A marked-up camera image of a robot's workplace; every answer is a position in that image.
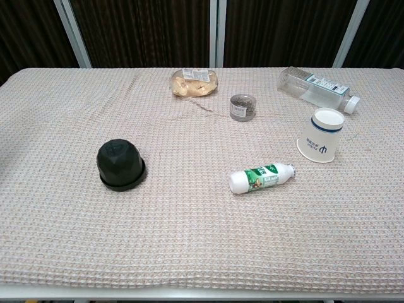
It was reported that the beige waffle tablecloth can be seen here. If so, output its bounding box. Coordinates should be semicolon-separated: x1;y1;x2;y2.
0;67;404;293

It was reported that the dark brown partition panel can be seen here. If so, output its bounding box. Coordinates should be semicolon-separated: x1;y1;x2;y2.
343;0;404;69
223;0;358;68
0;0;80;86
69;0;211;69

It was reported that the white paper cup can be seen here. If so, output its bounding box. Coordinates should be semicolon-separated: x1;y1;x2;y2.
295;107;345;163

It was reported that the white table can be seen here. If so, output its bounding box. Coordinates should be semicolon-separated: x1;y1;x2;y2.
0;282;404;303

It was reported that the bread in clear bag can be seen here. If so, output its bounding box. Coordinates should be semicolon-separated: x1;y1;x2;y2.
170;68;220;98

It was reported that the grey metal partition post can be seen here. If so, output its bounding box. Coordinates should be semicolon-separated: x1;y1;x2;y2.
52;0;93;69
208;0;226;68
333;0;371;68

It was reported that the black round object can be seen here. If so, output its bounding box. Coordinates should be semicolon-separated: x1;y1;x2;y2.
97;138;148;192

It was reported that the clear plastic water bottle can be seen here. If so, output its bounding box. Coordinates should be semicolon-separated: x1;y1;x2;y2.
276;66;361;114

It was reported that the small white green drink bottle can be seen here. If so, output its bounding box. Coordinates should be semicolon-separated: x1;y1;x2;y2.
229;162;297;194

